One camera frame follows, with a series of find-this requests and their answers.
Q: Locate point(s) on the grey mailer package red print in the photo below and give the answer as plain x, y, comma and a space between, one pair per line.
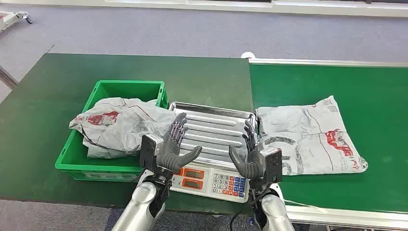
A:
306, 140

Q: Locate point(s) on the green conveyor belt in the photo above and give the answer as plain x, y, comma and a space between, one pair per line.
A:
366, 83

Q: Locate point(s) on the crumpled grey mailer package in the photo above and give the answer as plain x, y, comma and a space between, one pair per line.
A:
121, 127

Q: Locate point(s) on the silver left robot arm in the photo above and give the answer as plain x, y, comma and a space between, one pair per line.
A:
140, 204

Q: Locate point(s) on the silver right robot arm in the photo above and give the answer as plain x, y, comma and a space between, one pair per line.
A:
275, 213

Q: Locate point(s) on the grey metal bar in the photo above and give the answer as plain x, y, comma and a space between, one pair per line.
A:
6, 78

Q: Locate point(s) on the white wheeled cart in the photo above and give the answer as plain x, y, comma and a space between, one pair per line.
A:
9, 18

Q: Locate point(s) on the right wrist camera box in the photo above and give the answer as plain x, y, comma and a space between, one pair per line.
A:
274, 165

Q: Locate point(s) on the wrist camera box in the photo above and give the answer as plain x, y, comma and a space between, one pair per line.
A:
148, 151
274, 165

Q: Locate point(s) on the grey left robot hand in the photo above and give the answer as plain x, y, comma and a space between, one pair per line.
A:
170, 156

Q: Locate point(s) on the electronic scale with steel tray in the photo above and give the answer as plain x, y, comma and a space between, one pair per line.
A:
210, 127

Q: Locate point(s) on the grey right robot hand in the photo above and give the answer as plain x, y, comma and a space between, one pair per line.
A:
253, 164

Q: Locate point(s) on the green plastic crate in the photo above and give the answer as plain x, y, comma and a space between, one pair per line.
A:
127, 87

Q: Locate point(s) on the white roller end cap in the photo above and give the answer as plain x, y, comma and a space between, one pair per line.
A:
248, 55

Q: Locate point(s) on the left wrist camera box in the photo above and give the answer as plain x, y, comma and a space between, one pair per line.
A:
148, 151

